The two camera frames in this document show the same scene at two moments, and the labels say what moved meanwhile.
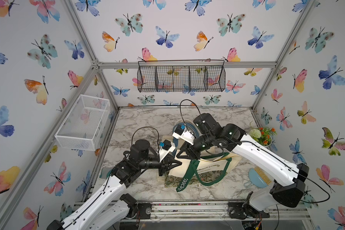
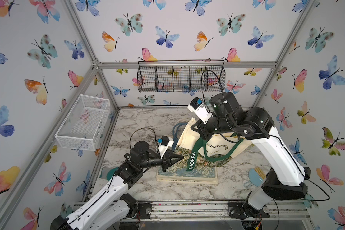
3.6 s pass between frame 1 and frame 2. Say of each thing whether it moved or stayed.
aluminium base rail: stayed
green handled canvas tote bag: moved
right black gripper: moved
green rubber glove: stayed
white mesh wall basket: stayed
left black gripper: stayed
